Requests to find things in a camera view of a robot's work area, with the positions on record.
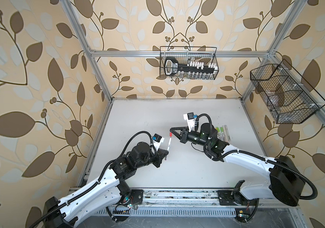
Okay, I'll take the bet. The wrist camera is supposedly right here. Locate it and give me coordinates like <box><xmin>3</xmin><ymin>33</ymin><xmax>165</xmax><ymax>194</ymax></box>
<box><xmin>152</xmin><ymin>134</ymin><xmax>164</xmax><ymax>151</ymax></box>
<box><xmin>183</xmin><ymin>112</ymin><xmax>198</xmax><ymax>132</ymax></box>

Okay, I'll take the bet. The side wire basket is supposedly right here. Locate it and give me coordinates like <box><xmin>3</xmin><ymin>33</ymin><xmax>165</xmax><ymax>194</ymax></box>
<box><xmin>250</xmin><ymin>59</ymin><xmax>325</xmax><ymax>124</ymax></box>

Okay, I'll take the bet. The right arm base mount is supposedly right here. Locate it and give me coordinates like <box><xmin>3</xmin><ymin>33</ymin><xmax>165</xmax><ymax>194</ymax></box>
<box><xmin>217</xmin><ymin>190</ymin><xmax>258</xmax><ymax>207</ymax></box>

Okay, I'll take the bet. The white marker pink tip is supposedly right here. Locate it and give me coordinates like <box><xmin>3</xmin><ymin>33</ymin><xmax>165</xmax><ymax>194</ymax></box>
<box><xmin>224</xmin><ymin>125</ymin><xmax>231</xmax><ymax>142</ymax></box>

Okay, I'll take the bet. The aluminium cage frame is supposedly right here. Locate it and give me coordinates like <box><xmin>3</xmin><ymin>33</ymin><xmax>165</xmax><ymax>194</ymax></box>
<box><xmin>59</xmin><ymin>0</ymin><xmax>325</xmax><ymax>228</ymax></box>

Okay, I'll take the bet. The white marker orange tip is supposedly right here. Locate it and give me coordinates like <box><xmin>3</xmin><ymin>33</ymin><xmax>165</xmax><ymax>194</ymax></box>
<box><xmin>222</xmin><ymin>125</ymin><xmax>230</xmax><ymax>142</ymax></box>

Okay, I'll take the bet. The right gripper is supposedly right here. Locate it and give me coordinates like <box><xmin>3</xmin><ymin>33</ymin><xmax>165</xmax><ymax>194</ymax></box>
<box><xmin>170</xmin><ymin>126</ymin><xmax>210</xmax><ymax>149</ymax></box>

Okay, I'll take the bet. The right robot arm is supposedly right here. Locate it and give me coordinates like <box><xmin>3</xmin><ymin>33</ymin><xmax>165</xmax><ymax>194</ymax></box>
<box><xmin>170</xmin><ymin>123</ymin><xmax>318</xmax><ymax>207</ymax></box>

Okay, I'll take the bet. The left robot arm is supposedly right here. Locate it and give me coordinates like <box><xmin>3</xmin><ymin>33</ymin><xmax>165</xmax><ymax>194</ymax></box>
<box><xmin>30</xmin><ymin>142</ymin><xmax>169</xmax><ymax>228</ymax></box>

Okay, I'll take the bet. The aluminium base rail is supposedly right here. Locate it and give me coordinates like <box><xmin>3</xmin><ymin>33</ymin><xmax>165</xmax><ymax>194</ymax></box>
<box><xmin>62</xmin><ymin>187</ymin><xmax>300</xmax><ymax>208</ymax></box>

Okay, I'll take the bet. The back wire basket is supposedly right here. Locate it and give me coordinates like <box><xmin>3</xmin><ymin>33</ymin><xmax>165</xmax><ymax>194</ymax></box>
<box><xmin>159</xmin><ymin>46</ymin><xmax>219</xmax><ymax>80</ymax></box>

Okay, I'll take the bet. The black white tool in basket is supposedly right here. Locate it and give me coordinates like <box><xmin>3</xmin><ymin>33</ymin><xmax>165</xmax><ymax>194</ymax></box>
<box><xmin>162</xmin><ymin>57</ymin><xmax>219</xmax><ymax>77</ymax></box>

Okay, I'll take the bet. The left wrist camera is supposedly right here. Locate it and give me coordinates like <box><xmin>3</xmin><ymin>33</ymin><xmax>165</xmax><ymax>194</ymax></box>
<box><xmin>152</xmin><ymin>134</ymin><xmax>164</xmax><ymax>151</ymax></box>

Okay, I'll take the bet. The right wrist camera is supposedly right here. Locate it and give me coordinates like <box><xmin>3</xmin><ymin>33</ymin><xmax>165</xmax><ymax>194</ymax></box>
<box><xmin>183</xmin><ymin>112</ymin><xmax>198</xmax><ymax>132</ymax></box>

